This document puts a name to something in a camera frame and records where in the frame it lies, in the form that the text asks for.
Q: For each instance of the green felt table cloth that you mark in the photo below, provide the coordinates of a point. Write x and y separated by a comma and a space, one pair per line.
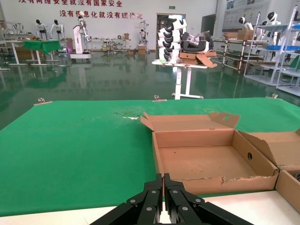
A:
70, 152

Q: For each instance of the small cardboard box on floor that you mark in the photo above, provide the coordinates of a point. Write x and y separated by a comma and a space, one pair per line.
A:
141, 49

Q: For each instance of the flat cardboard box on desk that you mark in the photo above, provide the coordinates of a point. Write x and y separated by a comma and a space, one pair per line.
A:
189, 57

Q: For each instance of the black and white robot shell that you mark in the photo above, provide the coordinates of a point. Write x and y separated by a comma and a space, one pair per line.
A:
199, 44

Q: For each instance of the white humanoid robot black head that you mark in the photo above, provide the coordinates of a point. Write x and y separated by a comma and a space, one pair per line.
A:
57, 27
41, 27

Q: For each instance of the silver binder clip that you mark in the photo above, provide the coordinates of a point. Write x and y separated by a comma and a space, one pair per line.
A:
42, 102
159, 99
274, 96

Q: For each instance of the white standing desk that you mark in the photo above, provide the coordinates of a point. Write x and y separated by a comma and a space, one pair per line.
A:
179, 79

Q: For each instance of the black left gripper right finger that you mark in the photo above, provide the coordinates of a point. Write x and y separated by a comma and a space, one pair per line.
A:
180, 204

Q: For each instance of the white metal shelf rack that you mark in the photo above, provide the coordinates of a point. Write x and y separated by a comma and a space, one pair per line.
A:
274, 58

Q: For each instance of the empty open cardboard box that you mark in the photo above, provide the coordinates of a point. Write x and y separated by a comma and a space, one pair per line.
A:
199, 161

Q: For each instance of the blue plastic bin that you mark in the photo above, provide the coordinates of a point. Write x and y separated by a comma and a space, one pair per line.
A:
281, 47

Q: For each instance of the white frame workbench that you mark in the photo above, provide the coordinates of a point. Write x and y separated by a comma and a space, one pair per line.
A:
14, 50

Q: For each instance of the stacked white robot shells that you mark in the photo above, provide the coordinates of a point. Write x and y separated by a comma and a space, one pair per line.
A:
172, 35

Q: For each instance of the black door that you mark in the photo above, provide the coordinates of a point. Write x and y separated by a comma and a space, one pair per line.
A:
208, 24

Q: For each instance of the dark pipe frame rack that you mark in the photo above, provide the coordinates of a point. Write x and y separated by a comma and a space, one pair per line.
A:
234, 51

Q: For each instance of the small humanoid robot on stand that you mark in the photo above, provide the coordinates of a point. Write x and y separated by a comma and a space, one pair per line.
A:
143, 36

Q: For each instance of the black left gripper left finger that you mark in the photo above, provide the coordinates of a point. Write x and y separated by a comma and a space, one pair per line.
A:
150, 201

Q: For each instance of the table with green cloth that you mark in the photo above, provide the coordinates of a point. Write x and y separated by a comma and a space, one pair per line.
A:
42, 44

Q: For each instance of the white mobile robot with arm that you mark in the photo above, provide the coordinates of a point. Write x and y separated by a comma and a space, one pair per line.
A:
78, 39

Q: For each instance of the cardboard box on rack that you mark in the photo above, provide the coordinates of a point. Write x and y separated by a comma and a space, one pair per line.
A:
246, 35

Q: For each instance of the white humanoid robot black visor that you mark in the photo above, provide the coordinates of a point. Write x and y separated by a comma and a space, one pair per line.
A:
245, 22
273, 18

